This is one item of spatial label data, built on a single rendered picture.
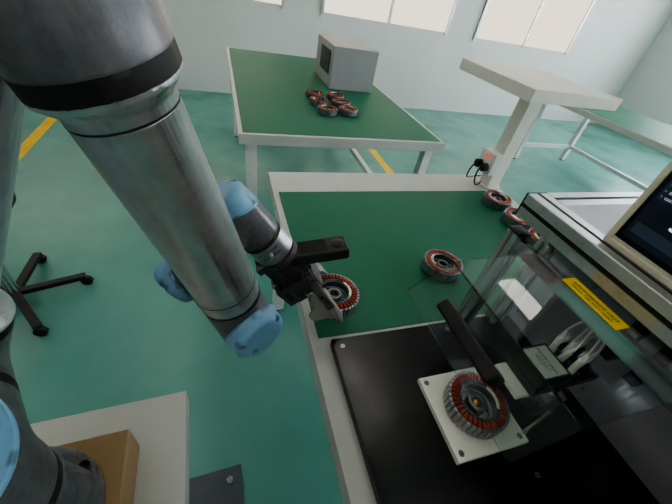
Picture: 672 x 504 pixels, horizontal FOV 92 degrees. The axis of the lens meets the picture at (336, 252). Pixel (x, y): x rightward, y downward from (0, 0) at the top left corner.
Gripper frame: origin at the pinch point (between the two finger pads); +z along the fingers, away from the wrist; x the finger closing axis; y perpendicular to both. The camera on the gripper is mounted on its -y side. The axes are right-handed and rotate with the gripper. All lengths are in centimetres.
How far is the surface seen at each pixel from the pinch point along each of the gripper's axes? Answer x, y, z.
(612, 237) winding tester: 21.2, -44.4, -5.6
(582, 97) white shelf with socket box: -30, -86, 16
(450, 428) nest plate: 30.5, -8.4, 10.3
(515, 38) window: -414, -331, 213
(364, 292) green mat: -5.2, -4.6, 11.1
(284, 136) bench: -105, -2, 9
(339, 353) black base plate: 11.7, 4.1, 2.2
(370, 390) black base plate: 20.5, 1.3, 4.4
